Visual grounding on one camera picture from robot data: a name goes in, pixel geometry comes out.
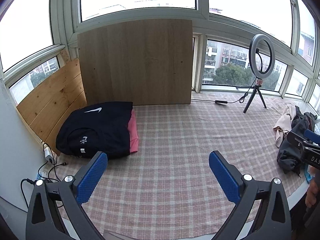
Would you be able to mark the pink plaid blanket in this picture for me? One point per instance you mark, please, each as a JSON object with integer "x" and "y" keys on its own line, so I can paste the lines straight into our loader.
{"x": 175, "y": 142}

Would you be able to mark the white power strip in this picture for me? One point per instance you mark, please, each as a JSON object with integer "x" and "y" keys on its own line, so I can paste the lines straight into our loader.
{"x": 42, "y": 173}

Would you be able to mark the small black tripod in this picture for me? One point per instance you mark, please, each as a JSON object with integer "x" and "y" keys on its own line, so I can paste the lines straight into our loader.
{"x": 258, "y": 82}

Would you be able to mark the cream ribbed knit sweater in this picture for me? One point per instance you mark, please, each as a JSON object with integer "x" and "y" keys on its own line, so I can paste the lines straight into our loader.
{"x": 282, "y": 125}

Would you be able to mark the light blue cloth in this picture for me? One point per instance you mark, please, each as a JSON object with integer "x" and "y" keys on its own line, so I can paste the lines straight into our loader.
{"x": 308, "y": 177}

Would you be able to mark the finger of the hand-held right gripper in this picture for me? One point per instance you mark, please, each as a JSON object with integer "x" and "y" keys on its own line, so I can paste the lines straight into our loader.
{"x": 312, "y": 137}

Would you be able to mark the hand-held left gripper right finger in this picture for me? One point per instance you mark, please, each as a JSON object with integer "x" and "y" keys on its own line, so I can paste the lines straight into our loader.
{"x": 225, "y": 177}

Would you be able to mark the person's right hand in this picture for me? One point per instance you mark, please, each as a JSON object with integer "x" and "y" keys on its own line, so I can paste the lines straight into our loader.
{"x": 313, "y": 193}

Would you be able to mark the green trees outside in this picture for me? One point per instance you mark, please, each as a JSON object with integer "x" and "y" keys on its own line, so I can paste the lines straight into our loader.
{"x": 235, "y": 76}

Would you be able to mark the large light wooden board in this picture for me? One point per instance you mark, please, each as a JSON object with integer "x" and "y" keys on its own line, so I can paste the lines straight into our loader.
{"x": 135, "y": 62}

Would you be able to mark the folded navy shirt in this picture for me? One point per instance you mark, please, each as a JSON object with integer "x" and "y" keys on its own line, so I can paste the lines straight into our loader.
{"x": 100, "y": 130}

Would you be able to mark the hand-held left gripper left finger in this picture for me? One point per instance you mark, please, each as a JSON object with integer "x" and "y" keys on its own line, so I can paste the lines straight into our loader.
{"x": 91, "y": 177}

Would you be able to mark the pine plank panel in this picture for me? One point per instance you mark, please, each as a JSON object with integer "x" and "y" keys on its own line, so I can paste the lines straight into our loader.
{"x": 50, "y": 100}

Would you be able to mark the white charger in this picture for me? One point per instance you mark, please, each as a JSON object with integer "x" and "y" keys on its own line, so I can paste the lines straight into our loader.
{"x": 48, "y": 153}

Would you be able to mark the dark grey clothes pile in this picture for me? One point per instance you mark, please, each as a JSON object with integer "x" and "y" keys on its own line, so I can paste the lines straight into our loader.
{"x": 287, "y": 152}

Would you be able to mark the folded pink garment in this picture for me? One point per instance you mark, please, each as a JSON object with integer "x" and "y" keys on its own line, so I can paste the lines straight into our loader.
{"x": 132, "y": 137}

